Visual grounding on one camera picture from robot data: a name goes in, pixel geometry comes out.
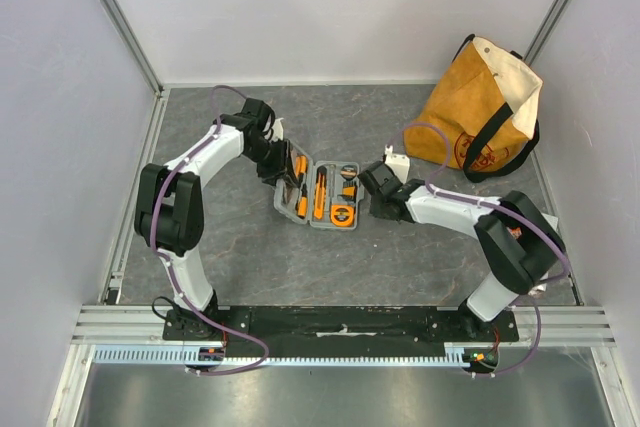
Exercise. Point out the orange tape measure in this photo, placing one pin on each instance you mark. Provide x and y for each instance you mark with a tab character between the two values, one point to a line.
342	215

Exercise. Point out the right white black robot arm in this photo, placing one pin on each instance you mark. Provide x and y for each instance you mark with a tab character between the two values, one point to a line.
519	242

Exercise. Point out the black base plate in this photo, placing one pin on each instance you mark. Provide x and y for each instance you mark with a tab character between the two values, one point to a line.
429	323

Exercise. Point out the orange utility knife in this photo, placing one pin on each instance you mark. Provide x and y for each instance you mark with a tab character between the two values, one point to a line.
320	193

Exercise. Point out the orange printed box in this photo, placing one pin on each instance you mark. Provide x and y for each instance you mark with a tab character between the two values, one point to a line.
515	232

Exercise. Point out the brown canvas tote bag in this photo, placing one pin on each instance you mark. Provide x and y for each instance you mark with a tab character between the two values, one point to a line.
482	116

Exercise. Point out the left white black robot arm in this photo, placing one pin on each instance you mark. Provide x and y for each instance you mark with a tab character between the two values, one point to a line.
169	213

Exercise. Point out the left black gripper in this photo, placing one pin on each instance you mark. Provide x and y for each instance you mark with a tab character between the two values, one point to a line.
282	168

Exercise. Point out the grey plastic tool case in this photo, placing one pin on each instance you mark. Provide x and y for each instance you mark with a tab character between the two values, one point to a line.
287	193

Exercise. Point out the round black orange tape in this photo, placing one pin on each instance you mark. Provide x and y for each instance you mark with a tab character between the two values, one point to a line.
348	172

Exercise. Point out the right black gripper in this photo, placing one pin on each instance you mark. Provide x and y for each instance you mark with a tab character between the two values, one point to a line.
375	183

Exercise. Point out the orange black screwdriver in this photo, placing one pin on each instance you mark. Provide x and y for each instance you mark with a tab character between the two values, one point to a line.
300	168
302	203

